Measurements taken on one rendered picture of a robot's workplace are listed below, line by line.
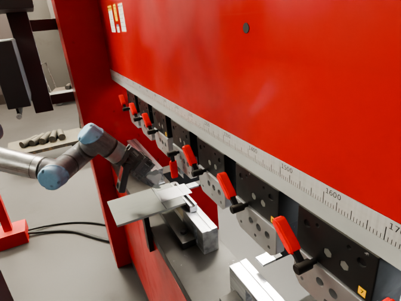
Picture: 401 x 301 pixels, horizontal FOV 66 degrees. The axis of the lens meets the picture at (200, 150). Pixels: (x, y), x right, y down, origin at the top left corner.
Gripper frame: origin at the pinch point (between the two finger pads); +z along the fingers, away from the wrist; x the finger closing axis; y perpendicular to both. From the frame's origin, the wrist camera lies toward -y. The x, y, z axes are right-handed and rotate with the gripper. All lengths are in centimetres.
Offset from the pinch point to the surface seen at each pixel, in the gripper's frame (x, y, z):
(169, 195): -1.4, 0.5, 6.3
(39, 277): 106, -119, 37
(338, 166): -77, 30, -26
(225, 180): -50, 19, -18
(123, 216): -5.0, -14.7, -6.1
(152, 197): 1.1, -4.6, 2.3
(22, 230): 157, -119, 22
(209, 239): -25.1, -0.5, 14.7
